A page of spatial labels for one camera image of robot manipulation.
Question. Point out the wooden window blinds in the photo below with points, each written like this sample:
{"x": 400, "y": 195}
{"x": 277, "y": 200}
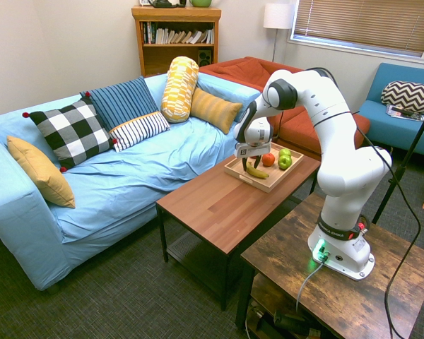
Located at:
{"x": 360, "y": 24}

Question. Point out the plain mustard yellow pillow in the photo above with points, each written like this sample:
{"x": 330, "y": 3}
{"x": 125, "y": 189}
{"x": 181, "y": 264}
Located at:
{"x": 42, "y": 173}

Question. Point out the wooden bookshelf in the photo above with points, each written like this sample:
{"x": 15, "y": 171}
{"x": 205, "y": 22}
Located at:
{"x": 176, "y": 56}

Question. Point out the yellow white patterned bolster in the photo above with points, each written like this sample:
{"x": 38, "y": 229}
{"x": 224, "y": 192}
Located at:
{"x": 179, "y": 88}

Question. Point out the leaning paperback book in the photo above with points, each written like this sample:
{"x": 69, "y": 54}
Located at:
{"x": 198, "y": 36}

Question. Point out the black white chevron pillow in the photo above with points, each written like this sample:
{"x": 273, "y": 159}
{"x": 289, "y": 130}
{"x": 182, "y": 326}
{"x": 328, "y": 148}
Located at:
{"x": 410, "y": 97}

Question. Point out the light wooden tray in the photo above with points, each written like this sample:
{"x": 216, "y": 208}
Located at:
{"x": 268, "y": 183}

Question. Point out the light blue covered sofa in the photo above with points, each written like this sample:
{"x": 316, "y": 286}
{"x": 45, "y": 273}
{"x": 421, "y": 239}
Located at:
{"x": 120, "y": 183}

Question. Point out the blue striped pillow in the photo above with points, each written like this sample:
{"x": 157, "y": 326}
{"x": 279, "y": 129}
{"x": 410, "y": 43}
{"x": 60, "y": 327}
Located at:
{"x": 123, "y": 100}

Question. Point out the black camera stand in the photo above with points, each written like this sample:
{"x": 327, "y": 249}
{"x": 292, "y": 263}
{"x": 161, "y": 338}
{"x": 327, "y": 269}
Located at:
{"x": 406, "y": 159}

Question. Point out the gold striped pillow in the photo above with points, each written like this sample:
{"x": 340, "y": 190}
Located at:
{"x": 213, "y": 107}

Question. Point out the large orange fruit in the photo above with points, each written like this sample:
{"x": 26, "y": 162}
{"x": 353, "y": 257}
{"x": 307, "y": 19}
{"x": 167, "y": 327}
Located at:
{"x": 268, "y": 160}

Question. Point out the teal blue sofa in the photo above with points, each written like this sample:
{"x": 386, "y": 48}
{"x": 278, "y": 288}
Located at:
{"x": 388, "y": 130}

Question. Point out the white navy striped pillow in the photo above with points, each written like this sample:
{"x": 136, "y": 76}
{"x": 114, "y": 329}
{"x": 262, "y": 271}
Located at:
{"x": 139, "y": 130}

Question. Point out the green apple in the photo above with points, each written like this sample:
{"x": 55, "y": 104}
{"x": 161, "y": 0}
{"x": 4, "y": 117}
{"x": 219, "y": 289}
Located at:
{"x": 284, "y": 162}
{"x": 284, "y": 152}

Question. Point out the white shade floor lamp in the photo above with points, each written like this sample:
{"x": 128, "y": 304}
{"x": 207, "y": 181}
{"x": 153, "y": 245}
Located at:
{"x": 278, "y": 16}

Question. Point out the dark rustic wooden stand table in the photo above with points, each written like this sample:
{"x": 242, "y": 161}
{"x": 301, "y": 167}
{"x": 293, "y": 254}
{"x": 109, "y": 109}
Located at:
{"x": 339, "y": 303}

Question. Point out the yellow banana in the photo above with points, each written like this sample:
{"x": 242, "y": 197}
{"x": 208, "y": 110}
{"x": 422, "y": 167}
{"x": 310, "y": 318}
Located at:
{"x": 258, "y": 173}

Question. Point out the black device under table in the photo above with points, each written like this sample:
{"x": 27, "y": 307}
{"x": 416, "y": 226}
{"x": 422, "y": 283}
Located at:
{"x": 291, "y": 319}

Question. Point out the dark spined upright book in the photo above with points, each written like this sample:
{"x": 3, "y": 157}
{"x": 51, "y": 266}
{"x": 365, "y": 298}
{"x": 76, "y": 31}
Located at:
{"x": 145, "y": 33}

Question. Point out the magazine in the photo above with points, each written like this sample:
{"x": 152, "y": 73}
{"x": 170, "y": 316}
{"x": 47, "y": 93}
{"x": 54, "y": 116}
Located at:
{"x": 403, "y": 113}

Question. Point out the black white checkered pillow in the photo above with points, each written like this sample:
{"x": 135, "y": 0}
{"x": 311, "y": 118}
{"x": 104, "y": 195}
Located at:
{"x": 70, "y": 132}

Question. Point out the white spined upright book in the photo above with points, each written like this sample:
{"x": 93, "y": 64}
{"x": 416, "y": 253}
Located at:
{"x": 159, "y": 36}

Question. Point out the green bowl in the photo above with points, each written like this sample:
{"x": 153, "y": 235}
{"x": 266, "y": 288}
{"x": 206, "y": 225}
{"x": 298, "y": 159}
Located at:
{"x": 201, "y": 3}

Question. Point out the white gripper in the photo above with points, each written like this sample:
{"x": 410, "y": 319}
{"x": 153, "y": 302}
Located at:
{"x": 251, "y": 150}

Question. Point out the orange red sofa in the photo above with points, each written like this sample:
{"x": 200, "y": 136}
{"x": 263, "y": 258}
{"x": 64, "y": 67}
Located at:
{"x": 244, "y": 70}

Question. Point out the black object on shelf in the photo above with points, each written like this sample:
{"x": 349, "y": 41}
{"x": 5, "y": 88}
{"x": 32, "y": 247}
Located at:
{"x": 166, "y": 3}

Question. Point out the small black speaker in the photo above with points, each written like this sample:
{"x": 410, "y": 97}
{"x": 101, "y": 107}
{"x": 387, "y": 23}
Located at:
{"x": 205, "y": 58}

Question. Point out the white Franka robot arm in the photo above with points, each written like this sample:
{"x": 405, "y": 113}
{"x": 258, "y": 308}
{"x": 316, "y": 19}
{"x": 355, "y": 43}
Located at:
{"x": 346, "y": 176}

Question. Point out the reddish wooden coffee table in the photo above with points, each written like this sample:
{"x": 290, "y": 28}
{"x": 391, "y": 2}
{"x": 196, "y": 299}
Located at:
{"x": 212, "y": 212}

